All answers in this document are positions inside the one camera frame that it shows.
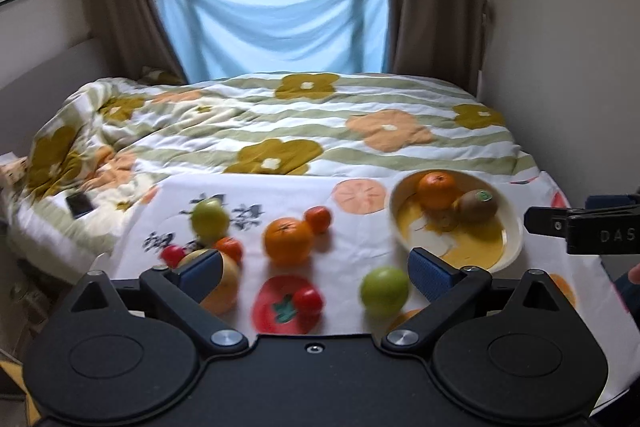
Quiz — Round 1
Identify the small red tomato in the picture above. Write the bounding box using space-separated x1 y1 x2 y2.
160 244 186 269

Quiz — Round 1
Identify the large yellow apple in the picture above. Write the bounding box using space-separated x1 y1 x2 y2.
177 249 241 315

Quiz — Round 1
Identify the green apple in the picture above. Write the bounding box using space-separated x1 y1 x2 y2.
190 197 230 244
359 265 410 317

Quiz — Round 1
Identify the large orange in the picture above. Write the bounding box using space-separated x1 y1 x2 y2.
262 217 314 268

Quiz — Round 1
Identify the small orange tangerine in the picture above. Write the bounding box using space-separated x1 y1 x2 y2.
304 206 332 235

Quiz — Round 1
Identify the person's right hand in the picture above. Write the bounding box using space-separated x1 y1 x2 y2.
628 265 640 285

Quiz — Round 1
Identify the cream fruit bowl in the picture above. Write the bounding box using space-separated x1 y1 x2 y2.
386 168 524 273

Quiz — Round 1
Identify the brown kiwi with sticker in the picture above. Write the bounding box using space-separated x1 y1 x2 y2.
452 190 498 223

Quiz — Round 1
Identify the orange in bowl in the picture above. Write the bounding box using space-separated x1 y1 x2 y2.
416 171 460 211

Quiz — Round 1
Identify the black phone on bed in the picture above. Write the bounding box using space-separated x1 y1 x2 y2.
65 191 94 219

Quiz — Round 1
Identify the white fruit print cloth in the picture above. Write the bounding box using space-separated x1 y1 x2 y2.
96 171 639 402

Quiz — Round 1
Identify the floral striped duvet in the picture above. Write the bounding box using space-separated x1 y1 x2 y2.
2 72 539 283

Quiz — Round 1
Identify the grey headboard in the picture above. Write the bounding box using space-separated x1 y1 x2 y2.
0 38 114 156

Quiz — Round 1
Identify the blue cloth on window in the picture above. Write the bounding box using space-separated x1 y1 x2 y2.
156 0 388 83

